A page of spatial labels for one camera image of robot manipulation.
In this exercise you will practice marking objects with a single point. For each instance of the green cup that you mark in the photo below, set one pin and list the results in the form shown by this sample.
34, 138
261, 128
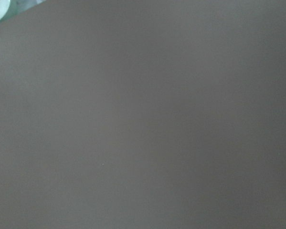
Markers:
8, 8

